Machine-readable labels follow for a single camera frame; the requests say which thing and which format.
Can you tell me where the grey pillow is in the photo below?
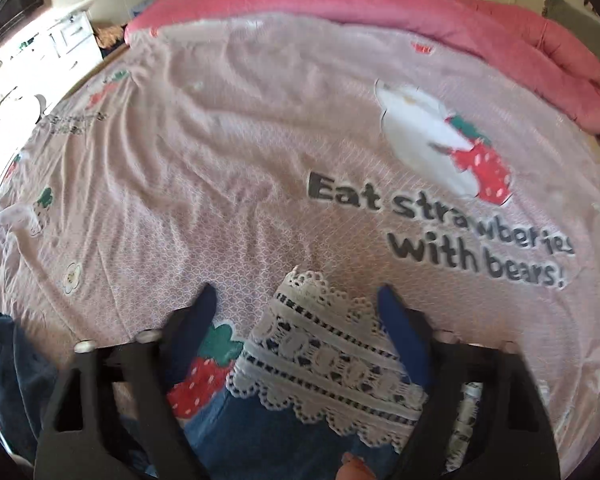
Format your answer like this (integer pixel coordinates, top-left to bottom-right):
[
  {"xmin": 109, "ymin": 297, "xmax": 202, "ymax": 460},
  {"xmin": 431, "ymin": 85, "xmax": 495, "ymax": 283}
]
[{"xmin": 542, "ymin": 0, "xmax": 600, "ymax": 52}]

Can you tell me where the blue denim pants lace trim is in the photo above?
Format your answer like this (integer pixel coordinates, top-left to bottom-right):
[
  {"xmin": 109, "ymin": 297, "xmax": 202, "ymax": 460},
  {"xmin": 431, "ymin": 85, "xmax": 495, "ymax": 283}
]
[{"xmin": 0, "ymin": 266, "xmax": 484, "ymax": 480}]

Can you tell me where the person's right hand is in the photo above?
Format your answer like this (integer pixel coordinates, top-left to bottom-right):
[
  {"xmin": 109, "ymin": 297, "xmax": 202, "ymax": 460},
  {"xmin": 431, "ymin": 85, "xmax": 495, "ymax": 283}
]
[{"xmin": 336, "ymin": 452, "xmax": 377, "ymax": 480}]

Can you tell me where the pink fluffy blanket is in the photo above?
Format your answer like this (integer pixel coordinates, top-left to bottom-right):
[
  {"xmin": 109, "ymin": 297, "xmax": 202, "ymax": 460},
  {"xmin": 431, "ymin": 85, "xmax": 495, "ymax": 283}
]
[{"xmin": 125, "ymin": 0, "xmax": 600, "ymax": 134}]

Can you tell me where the white dresser with drawers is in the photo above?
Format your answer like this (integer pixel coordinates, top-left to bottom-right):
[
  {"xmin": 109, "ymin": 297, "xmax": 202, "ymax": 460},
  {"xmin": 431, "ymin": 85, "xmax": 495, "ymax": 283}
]
[{"xmin": 0, "ymin": 9, "xmax": 102, "ymax": 141}]

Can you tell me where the pink strawberry bear bed sheet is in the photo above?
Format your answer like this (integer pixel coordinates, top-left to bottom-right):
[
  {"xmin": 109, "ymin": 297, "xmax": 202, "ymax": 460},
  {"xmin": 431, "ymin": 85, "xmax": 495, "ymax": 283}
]
[{"xmin": 0, "ymin": 14, "xmax": 600, "ymax": 476}]

